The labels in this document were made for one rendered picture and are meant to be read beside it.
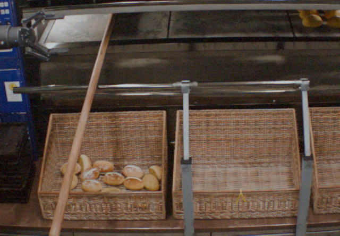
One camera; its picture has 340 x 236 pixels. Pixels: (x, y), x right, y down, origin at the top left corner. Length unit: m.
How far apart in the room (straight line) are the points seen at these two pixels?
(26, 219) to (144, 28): 1.05
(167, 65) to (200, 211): 0.69
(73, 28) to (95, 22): 0.12
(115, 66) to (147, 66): 0.15
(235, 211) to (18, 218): 0.97
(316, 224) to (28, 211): 1.29
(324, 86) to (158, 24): 0.84
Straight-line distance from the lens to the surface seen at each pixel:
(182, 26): 3.26
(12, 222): 3.10
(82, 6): 2.91
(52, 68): 3.25
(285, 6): 2.88
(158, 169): 3.18
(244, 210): 2.96
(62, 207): 2.11
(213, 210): 2.96
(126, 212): 2.99
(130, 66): 3.18
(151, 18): 3.38
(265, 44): 3.11
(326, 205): 3.00
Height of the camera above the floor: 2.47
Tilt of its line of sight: 30 degrees down
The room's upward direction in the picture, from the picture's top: 3 degrees counter-clockwise
